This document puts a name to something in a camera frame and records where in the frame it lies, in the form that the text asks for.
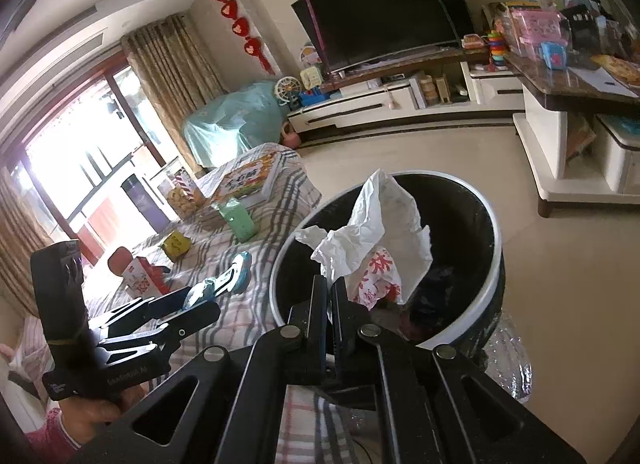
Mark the purple water bottle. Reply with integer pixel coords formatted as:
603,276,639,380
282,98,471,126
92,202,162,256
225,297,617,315
121,171,161,235

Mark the black flat television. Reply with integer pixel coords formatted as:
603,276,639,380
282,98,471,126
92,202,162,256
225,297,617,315
291,0,476,75

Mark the marble top side table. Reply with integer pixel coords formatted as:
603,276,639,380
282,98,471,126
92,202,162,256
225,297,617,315
502,52,640,217

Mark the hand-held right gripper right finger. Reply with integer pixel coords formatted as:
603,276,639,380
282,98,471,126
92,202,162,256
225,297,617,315
330,277,586,464

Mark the colourful stacking ring toy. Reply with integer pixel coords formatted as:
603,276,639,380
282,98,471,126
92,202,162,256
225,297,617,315
487,30,506,68

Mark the brown balcony door frame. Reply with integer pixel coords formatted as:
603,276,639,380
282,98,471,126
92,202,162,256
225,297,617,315
0,57,171,265

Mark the red and white carton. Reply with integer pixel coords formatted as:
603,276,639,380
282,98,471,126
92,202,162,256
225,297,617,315
122,257,171,297

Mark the orange biscuit box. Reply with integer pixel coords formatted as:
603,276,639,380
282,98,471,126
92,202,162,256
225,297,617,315
207,151,288,205

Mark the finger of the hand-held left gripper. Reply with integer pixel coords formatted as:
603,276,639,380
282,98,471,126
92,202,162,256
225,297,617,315
90,267,240,331
97,301,222,359

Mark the white television cabinet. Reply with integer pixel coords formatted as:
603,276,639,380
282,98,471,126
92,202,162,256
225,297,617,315
287,49,526,135

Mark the orange flat package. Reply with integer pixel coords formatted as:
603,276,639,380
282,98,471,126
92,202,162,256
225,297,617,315
592,54,640,88

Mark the small blue toy box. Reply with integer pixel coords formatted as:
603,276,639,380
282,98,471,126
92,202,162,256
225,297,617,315
540,42,568,69

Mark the light blue wrapper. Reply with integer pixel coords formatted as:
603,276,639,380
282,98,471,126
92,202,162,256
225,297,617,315
182,251,253,310

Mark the person's left hand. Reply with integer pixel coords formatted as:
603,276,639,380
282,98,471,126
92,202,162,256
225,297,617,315
47,388,147,446

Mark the ferris wheel toy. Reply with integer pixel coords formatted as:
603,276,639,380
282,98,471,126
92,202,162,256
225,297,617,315
274,75,301,110

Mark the clear cookie jar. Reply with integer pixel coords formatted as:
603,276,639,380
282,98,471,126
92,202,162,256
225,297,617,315
159,169,207,220

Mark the red heart string decoration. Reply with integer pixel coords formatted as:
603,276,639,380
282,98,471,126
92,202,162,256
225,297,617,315
211,0,276,75

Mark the white and black trash bin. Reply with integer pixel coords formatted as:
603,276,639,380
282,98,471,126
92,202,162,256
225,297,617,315
268,171,533,405

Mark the white plastic bag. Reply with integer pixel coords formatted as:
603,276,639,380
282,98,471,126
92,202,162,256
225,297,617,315
295,169,433,312

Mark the pink toy box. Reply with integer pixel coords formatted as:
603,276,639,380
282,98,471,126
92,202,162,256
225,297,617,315
505,7,571,52

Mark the plaid tablecloth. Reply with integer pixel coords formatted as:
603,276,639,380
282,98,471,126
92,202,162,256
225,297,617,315
75,141,361,464

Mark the person's left forearm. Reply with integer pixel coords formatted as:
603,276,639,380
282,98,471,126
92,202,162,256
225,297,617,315
25,406,83,451

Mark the small yellow box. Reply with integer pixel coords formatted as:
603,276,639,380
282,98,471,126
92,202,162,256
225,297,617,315
161,230,192,261

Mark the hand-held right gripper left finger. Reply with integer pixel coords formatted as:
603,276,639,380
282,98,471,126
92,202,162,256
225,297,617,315
70,274,328,464

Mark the white low cabinet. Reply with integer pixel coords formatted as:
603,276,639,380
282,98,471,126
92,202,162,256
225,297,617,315
595,114,640,195

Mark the beige patterned curtain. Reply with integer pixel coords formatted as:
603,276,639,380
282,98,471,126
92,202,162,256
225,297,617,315
0,179,56,340
121,14,226,170

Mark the sofa with teal cover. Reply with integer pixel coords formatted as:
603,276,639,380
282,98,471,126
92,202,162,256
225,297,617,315
181,79,291,170

